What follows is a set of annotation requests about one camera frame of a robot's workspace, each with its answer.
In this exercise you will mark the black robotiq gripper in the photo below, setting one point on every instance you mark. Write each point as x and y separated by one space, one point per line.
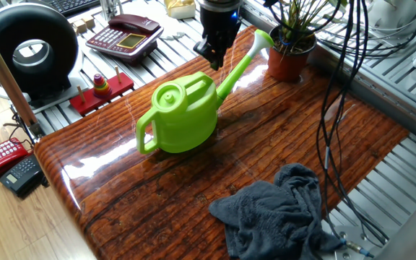
219 25

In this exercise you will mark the green plastic watering can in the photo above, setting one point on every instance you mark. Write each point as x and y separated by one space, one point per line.
186 119

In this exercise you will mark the potted plant in terracotta pot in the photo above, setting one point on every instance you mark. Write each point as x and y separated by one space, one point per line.
289 61

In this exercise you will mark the yellow and white box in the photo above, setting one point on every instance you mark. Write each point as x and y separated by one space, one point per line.
181 10

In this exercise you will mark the red tin box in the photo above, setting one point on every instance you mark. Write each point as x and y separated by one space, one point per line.
125 39

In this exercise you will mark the rainbow stacking rings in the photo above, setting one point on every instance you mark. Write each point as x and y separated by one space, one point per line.
102 88

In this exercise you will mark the small wooden block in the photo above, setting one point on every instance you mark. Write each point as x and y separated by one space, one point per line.
89 21
79 26

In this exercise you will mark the red peg board with pegs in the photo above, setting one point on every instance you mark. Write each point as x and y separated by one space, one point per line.
85 103

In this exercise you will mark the black computer keyboard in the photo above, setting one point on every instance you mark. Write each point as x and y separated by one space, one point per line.
70 5

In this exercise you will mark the dark grey crumpled towel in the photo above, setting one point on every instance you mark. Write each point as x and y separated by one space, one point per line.
273 216

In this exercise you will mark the white round appliance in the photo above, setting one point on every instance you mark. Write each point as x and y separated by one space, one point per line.
392 14

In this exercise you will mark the black telephone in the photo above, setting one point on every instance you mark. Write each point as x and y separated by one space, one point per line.
22 175

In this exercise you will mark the red telephone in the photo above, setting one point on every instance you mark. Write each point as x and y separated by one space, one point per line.
0 157

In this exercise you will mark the tan frame post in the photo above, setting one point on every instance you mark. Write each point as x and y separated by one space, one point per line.
4 77

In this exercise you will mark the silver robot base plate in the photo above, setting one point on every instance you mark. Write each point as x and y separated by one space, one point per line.
341 238

